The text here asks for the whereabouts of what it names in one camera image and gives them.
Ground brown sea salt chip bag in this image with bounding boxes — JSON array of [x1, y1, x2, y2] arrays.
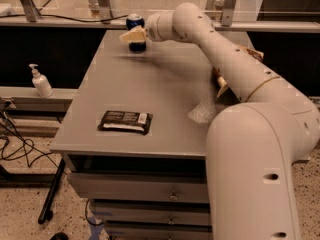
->
[[213, 46, 264, 101]]

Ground grey drawer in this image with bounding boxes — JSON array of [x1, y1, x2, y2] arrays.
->
[[67, 173, 209, 203], [90, 200, 211, 226], [105, 222, 213, 240]]

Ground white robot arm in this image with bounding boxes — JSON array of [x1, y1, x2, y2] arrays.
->
[[121, 3, 320, 240]]

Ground metal frame post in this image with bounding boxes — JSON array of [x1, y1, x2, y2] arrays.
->
[[97, 0, 112, 19], [221, 0, 237, 27], [20, 0, 39, 23]]

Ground right metal frame post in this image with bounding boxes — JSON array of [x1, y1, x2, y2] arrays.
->
[[221, 0, 237, 27]]

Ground blue pepsi can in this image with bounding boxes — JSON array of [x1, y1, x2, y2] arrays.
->
[[126, 14, 146, 53]]

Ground left metal frame post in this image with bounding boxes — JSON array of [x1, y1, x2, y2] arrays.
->
[[20, 0, 39, 23]]

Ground grey drawer cabinet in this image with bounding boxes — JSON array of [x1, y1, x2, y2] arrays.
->
[[49, 29, 311, 240]]

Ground black cable on ledge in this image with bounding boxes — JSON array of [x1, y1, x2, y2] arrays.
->
[[0, 13, 129, 24]]

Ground middle metal frame post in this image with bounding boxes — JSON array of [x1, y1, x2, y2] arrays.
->
[[97, 0, 112, 19]]

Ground bottom grey drawer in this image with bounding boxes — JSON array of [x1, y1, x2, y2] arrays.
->
[[105, 222, 213, 240]]

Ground black metal floor leg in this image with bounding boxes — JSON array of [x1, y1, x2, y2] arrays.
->
[[38, 160, 65, 225]]

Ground top grey drawer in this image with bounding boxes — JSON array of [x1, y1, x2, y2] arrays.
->
[[67, 173, 209, 203]]

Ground black snack packet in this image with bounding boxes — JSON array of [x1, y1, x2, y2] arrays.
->
[[98, 110, 153, 135]]

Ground white pump dispenser bottle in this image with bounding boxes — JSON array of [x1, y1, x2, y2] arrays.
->
[[29, 64, 53, 98]]

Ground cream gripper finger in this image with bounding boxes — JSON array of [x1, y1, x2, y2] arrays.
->
[[119, 26, 147, 44]]

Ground black floor cables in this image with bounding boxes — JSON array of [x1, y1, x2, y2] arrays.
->
[[0, 98, 60, 169]]

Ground middle grey drawer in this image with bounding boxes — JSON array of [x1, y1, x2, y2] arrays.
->
[[90, 200, 211, 226]]

